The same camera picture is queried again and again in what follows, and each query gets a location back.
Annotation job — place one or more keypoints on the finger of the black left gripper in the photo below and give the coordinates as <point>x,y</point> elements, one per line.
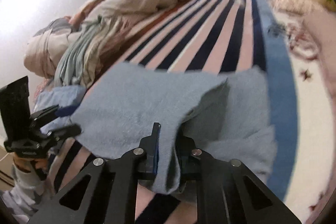
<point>59,134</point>

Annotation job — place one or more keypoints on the star-patterned sleeve forearm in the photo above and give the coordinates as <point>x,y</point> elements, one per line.
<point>29,193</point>

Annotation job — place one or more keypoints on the pink knitted pillow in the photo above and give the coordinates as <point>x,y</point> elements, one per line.
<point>321,25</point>

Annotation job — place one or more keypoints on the light blue folded clothes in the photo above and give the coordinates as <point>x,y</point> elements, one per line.
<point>67,98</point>

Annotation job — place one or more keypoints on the grey-green striped garment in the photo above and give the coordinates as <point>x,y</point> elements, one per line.
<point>78,63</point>

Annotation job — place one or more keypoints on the person's left hand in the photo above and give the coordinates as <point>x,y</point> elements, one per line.
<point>31,163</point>

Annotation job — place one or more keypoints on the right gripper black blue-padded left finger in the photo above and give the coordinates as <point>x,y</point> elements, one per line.
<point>105,191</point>

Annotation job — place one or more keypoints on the beige crumpled duvet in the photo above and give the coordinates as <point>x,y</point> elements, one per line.
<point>47,46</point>

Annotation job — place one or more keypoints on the striped pink navy blanket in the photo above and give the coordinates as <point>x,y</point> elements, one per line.
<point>221,36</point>

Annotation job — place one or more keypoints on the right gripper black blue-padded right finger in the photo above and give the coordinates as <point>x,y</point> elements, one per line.
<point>228,191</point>

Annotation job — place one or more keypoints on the grey-blue fleece pants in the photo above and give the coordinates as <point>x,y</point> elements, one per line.
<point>227,115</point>

